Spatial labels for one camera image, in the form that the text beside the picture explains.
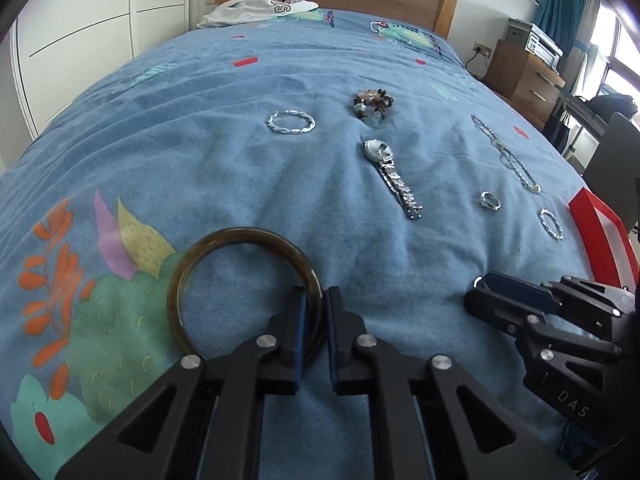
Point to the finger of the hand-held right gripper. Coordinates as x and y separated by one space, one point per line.
495 310
505 285

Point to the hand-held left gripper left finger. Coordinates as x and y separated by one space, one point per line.
301 340

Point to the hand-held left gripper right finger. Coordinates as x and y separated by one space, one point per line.
331 350

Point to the small twisted silver bangle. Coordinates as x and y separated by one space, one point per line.
556 235

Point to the red jewelry box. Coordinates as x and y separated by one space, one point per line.
590 215

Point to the brown bangle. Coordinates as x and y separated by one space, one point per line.
235 236

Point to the silver wristwatch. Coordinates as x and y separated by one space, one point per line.
377 150

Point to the large twisted silver bangle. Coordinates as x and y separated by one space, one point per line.
291 131

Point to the grey chair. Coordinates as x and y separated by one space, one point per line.
615 150

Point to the grey desk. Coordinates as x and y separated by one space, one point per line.
575 110

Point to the wooden drawer chest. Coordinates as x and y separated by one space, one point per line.
520 80

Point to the dark backpack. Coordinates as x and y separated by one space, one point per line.
610 105

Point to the printed blue blanket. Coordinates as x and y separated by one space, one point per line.
200 135

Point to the grey printer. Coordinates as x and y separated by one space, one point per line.
540 45

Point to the teal curtain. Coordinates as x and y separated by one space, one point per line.
565 5

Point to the white garment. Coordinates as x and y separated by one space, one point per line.
235 12

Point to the white wardrobe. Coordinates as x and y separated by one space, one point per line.
75 20

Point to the wall socket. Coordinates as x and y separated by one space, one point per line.
482 50

